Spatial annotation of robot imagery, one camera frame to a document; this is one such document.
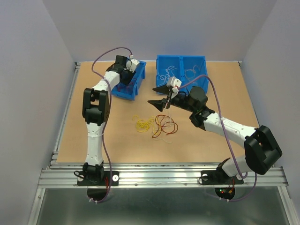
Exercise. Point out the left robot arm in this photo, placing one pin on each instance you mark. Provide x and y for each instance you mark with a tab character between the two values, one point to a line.
95	111

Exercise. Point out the right blue bin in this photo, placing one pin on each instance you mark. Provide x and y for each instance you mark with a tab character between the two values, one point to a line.
193	66

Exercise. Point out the aluminium rail frame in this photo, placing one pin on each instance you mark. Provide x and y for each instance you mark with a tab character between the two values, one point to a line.
158	177

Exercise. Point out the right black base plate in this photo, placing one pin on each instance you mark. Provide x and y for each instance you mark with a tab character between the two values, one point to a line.
215	177

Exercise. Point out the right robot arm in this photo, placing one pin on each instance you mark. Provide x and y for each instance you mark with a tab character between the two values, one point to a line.
261	148

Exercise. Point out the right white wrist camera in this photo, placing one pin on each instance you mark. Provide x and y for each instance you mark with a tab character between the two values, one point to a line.
174	84

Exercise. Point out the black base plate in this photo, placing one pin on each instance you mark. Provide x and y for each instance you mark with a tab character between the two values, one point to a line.
110	178
215	177

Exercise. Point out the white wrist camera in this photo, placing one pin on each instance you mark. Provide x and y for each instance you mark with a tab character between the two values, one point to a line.
174	84
132	63

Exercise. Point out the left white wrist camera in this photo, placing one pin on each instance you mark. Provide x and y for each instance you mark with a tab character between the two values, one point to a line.
132	63

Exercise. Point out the middle blue bin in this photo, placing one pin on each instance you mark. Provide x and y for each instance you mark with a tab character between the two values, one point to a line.
168	66

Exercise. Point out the small blue bin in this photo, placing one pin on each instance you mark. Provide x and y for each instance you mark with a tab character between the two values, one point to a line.
131	91

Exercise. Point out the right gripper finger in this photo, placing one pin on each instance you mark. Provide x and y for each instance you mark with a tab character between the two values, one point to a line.
163	89
159	104

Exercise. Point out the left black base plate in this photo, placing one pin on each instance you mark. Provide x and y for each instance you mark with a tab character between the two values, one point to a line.
110	178

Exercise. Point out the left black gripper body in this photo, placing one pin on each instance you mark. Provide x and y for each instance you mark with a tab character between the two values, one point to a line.
128	76

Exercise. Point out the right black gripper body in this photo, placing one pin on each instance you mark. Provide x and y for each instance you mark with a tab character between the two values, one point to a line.
180	100

